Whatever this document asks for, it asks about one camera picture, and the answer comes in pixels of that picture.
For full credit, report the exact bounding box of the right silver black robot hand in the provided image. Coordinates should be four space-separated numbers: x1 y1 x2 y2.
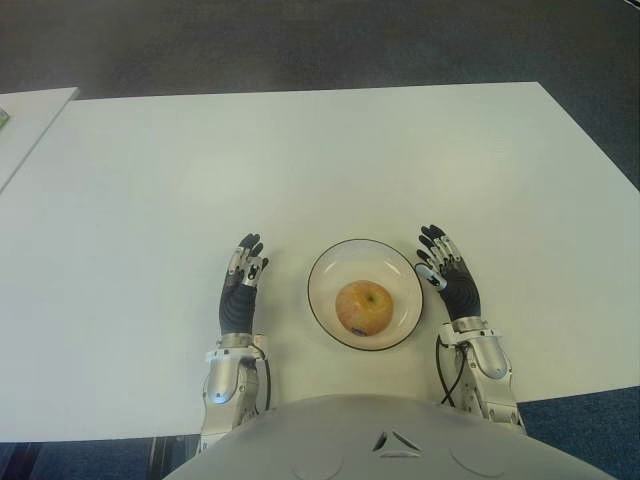
414 223 484 324

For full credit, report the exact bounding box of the adjacent white table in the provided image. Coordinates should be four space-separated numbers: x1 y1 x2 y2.
0 87 81 194

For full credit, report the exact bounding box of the white plate with black rim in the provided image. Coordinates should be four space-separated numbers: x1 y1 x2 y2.
306 239 425 353

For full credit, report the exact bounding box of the grey robot torso shell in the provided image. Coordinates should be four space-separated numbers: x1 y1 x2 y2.
162 393 614 480

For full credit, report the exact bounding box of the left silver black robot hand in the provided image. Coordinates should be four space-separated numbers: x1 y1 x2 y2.
219 232 270 337

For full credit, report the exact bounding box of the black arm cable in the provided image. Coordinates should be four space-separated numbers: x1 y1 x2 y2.
434 335 474 406
252 335 274 412

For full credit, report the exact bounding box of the dark table leg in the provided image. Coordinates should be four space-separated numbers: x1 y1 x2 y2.
148 434 204 480

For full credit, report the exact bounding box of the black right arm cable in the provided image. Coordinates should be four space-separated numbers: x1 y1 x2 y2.
434 335 474 406

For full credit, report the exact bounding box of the reddish yellow apple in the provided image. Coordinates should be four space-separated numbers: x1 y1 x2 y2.
334 280 394 336

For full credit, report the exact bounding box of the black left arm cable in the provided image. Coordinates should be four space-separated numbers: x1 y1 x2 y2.
252 335 274 412

